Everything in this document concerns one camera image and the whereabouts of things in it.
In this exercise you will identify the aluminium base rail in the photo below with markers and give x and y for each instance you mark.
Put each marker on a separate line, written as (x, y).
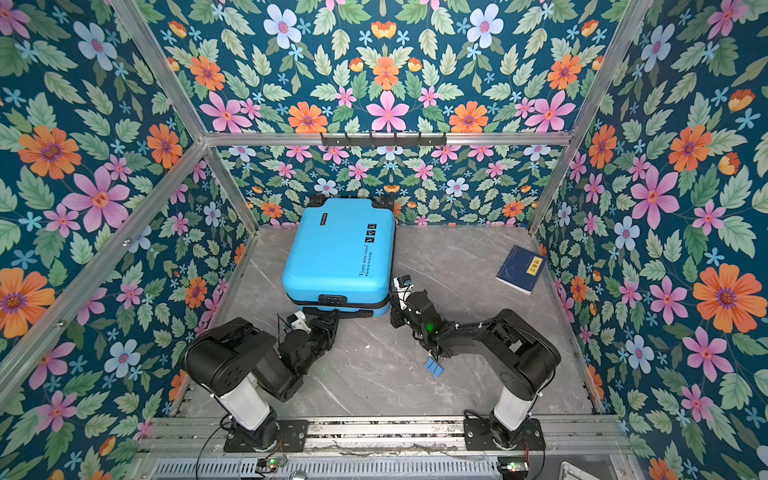
(448, 435)

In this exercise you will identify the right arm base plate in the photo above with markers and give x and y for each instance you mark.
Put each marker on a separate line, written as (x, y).
(483, 434)

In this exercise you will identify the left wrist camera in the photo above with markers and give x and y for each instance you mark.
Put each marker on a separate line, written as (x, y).
(298, 321)

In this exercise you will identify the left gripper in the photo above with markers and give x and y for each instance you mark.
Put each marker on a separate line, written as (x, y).
(324, 330)

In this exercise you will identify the dark blue book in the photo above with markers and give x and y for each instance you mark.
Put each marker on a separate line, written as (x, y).
(521, 269)

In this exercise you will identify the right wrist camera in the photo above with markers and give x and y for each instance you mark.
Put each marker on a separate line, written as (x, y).
(403, 284)

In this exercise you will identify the blue binder clip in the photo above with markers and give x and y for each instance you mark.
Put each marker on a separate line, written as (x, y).
(433, 367)

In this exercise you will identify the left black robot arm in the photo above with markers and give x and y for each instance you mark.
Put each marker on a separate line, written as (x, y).
(237, 361)

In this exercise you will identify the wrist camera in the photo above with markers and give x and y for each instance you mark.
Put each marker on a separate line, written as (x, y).
(298, 321)
(403, 284)

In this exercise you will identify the blue suitcase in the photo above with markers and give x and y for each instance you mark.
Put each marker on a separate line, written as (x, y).
(342, 256)

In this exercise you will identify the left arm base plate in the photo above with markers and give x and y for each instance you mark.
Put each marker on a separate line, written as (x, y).
(288, 436)

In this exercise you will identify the metal hook rail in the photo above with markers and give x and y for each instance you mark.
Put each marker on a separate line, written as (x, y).
(375, 140)

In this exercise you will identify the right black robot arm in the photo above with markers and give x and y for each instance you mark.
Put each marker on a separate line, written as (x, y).
(524, 360)

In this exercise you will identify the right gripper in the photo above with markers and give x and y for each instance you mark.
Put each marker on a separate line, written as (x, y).
(397, 311)

